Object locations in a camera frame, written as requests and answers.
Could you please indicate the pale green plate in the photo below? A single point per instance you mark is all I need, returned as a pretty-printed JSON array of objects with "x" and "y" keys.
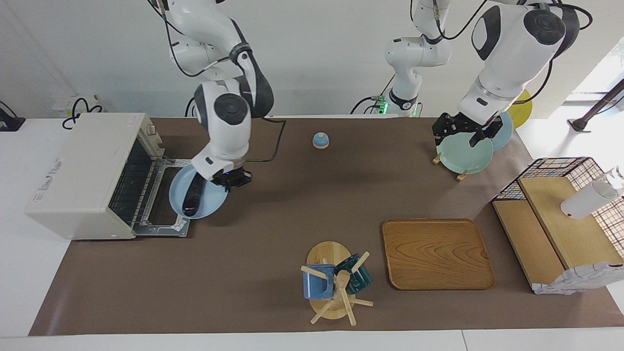
[{"x": 463, "y": 156}]

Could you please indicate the light blue plate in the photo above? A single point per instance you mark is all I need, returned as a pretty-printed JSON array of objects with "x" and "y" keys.
[
  {"x": 212, "y": 202},
  {"x": 504, "y": 136}
]

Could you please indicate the dark green mug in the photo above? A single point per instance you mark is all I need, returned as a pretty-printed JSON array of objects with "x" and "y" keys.
[{"x": 361, "y": 280}]

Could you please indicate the marble pattern sheet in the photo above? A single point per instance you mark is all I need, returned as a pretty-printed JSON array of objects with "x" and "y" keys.
[{"x": 580, "y": 279}]

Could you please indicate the toaster oven glass door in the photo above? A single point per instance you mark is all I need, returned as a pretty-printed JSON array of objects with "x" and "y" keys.
[{"x": 163, "y": 229}]

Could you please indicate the brown table mat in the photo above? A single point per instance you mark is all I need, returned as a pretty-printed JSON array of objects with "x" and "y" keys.
[{"x": 268, "y": 234}]

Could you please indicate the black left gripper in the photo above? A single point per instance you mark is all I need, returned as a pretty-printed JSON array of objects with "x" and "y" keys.
[{"x": 468, "y": 123}]

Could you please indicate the black stand pole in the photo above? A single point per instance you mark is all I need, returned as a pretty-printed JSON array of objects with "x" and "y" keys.
[{"x": 597, "y": 107}]

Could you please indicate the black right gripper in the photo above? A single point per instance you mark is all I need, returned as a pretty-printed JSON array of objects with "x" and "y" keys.
[{"x": 234, "y": 178}]

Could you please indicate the wooden shelf box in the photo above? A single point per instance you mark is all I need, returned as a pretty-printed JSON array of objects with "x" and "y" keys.
[{"x": 560, "y": 234}]

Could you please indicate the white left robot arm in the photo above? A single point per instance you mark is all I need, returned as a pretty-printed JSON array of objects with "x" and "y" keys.
[{"x": 516, "y": 44}]

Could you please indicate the black clamp mount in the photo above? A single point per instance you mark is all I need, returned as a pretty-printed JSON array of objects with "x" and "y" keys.
[{"x": 9, "y": 122}]

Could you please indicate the white toaster oven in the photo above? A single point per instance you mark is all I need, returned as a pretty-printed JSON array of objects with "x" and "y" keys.
[{"x": 83, "y": 165}]

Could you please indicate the yellow plate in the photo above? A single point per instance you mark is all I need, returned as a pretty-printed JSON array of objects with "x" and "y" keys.
[{"x": 522, "y": 109}]

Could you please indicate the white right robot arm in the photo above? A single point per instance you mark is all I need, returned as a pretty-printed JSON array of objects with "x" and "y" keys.
[{"x": 229, "y": 122}]

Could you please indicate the wooden mug tree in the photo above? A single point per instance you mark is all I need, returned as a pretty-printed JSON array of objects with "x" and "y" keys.
[{"x": 329, "y": 253}]

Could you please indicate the dark purple eggplant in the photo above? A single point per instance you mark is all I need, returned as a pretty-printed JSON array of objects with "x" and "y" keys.
[{"x": 192, "y": 197}]

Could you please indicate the blue mug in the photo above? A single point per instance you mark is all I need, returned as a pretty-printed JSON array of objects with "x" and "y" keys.
[{"x": 314, "y": 287}]

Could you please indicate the small blue white bell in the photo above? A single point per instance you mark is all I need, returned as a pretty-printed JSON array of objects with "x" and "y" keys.
[{"x": 320, "y": 141}]

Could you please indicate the wooden serving tray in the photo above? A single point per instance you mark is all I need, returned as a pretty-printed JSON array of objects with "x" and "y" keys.
[{"x": 438, "y": 253}]

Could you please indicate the wooden plate rack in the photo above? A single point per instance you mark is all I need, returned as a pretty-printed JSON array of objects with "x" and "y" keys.
[{"x": 436, "y": 158}]

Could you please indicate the white bottle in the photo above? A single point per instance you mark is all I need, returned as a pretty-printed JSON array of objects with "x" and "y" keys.
[{"x": 585, "y": 202}]

